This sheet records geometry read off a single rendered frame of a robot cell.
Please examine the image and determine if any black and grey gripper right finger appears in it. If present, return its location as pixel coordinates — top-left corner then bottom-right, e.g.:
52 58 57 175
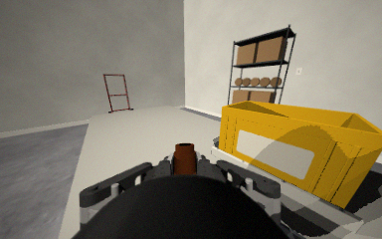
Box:
196 152 281 225

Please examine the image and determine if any brown bottle with green base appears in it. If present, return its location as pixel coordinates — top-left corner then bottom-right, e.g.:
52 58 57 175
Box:
174 143 196 175

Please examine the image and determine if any yellow crate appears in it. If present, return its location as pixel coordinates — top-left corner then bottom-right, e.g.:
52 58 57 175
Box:
219 101 370 209

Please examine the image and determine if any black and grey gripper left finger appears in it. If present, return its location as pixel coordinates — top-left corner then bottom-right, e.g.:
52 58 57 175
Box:
80 152 174 229

